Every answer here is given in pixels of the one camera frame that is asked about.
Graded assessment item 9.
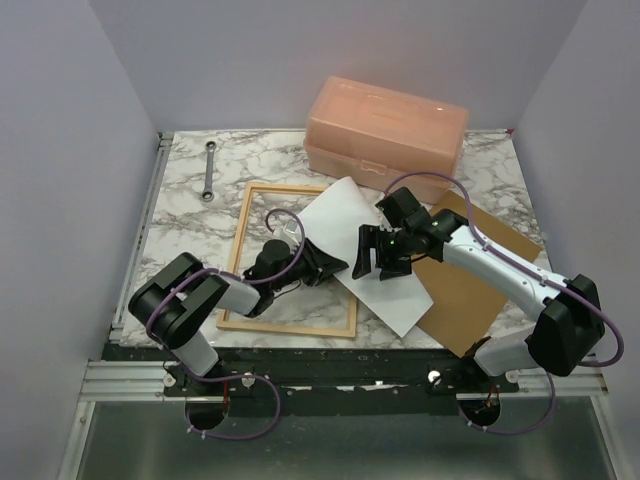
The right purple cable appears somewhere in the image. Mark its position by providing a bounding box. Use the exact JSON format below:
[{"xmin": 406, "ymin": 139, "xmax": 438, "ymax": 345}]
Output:
[{"xmin": 383, "ymin": 172, "xmax": 626, "ymax": 435}]

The brown frame backing board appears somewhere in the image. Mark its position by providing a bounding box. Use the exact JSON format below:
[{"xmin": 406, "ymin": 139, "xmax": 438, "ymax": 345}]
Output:
[{"xmin": 413, "ymin": 207, "xmax": 543, "ymax": 357}]

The black table edge rail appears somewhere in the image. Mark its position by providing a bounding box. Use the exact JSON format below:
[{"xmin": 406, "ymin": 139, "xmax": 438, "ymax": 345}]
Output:
[{"xmin": 102, "ymin": 344, "xmax": 519, "ymax": 418}]

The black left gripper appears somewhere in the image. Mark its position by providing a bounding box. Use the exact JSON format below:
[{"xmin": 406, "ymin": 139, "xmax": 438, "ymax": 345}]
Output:
[{"xmin": 272, "ymin": 238, "xmax": 348, "ymax": 292}]

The silver ratchet wrench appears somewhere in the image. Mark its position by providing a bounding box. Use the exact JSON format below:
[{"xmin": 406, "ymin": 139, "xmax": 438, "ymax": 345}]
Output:
[{"xmin": 201, "ymin": 141, "xmax": 217, "ymax": 202}]

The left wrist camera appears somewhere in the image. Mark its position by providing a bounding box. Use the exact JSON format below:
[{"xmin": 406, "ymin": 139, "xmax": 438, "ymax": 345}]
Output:
[{"xmin": 275, "ymin": 220, "xmax": 302, "ymax": 249}]

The aluminium side rail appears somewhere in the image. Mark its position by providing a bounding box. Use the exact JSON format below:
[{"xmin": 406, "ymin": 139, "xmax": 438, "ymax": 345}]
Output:
[{"xmin": 108, "ymin": 132, "xmax": 175, "ymax": 344}]

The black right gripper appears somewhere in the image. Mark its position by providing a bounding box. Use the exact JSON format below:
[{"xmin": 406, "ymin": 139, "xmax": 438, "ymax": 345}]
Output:
[{"xmin": 352, "ymin": 224, "xmax": 414, "ymax": 281}]

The light wooden picture frame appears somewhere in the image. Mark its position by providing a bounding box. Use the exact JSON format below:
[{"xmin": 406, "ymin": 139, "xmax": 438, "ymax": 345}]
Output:
[{"xmin": 215, "ymin": 182, "xmax": 359, "ymax": 340}]

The translucent orange plastic box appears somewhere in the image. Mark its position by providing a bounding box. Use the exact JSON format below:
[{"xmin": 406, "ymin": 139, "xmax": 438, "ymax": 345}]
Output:
[{"xmin": 303, "ymin": 77, "xmax": 469, "ymax": 191}]

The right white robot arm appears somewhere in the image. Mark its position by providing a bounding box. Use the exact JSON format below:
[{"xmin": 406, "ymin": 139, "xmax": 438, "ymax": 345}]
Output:
[{"xmin": 352, "ymin": 187, "xmax": 605, "ymax": 392}]

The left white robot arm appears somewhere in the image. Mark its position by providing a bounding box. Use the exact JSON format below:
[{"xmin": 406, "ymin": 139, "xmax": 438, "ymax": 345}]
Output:
[{"xmin": 128, "ymin": 239, "xmax": 348, "ymax": 395}]

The photo print with window scene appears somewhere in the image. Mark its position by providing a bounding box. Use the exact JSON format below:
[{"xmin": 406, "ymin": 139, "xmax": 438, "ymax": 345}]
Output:
[{"xmin": 297, "ymin": 175, "xmax": 435, "ymax": 339}]

